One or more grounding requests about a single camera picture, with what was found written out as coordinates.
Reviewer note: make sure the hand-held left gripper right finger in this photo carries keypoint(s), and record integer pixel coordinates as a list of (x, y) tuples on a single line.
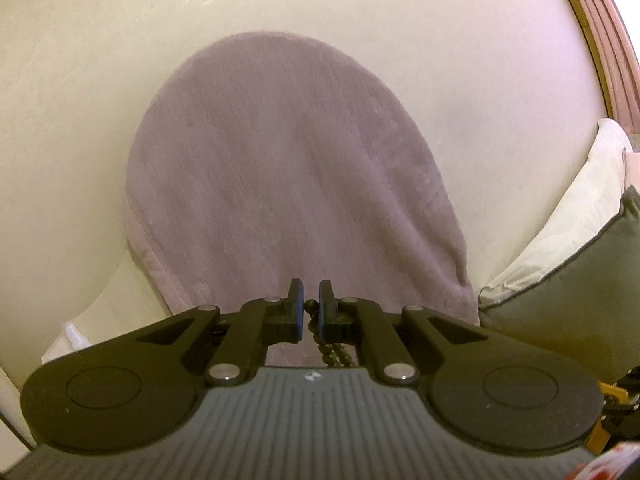
[(323, 310)]

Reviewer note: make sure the wooden frame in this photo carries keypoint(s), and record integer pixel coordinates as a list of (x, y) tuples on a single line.
[(615, 50)]

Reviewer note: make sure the small white plastic piece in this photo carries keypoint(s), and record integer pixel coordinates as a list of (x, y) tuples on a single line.
[(75, 336)]

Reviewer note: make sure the cream pillow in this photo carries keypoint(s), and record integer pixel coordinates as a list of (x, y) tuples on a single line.
[(590, 200)]

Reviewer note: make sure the grey-green cushion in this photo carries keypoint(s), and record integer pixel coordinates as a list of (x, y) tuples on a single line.
[(575, 300)]

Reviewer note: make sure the cream shelf unit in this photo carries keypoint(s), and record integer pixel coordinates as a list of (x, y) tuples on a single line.
[(107, 316)]

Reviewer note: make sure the red white printed cloth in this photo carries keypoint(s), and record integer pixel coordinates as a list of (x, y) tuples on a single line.
[(612, 466)]

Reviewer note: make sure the mauve plush towel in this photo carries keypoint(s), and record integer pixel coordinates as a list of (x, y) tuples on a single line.
[(290, 160)]

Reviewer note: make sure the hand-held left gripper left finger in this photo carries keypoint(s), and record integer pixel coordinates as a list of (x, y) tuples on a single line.
[(299, 310)]

